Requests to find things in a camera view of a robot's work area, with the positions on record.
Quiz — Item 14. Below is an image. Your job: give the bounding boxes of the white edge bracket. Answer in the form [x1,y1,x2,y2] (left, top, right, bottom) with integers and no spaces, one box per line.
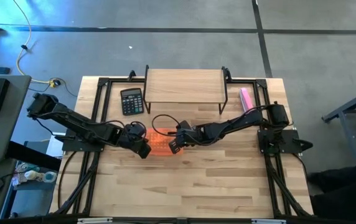
[77,217,113,224]
[251,218,287,224]

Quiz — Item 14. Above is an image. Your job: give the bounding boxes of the person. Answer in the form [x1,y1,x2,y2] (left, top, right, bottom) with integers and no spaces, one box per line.
[306,157,356,224]

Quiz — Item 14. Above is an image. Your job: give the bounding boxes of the white paper sheet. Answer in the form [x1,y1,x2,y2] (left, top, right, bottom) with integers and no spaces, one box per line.
[45,133,65,158]

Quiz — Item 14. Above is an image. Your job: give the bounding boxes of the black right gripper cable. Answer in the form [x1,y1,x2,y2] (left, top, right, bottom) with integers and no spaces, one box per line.
[151,113,182,137]

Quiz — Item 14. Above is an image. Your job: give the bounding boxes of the blue-grey metal cart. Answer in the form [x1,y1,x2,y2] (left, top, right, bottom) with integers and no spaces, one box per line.
[322,84,356,162]

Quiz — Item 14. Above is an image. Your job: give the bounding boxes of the orange container lid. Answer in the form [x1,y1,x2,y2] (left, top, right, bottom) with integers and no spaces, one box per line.
[145,127,185,157]

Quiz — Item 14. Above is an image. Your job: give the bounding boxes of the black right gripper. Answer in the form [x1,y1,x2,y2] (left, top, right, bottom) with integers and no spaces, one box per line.
[168,120,204,156]

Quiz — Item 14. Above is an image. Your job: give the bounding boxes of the yellow floor cable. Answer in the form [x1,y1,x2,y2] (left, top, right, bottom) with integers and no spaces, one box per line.
[12,0,54,85]

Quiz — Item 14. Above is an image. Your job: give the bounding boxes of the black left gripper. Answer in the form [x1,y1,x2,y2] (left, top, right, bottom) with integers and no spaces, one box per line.
[118,123,153,160]

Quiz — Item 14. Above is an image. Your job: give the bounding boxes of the black aluminium table frame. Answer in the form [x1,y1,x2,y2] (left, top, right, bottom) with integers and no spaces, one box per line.
[49,76,314,218]

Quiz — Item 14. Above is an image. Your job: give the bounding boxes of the black calculator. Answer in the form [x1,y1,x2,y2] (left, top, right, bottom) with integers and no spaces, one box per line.
[119,87,145,116]

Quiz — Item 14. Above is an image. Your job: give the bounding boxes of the grey side desk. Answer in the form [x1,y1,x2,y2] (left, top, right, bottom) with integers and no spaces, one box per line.
[0,74,32,162]

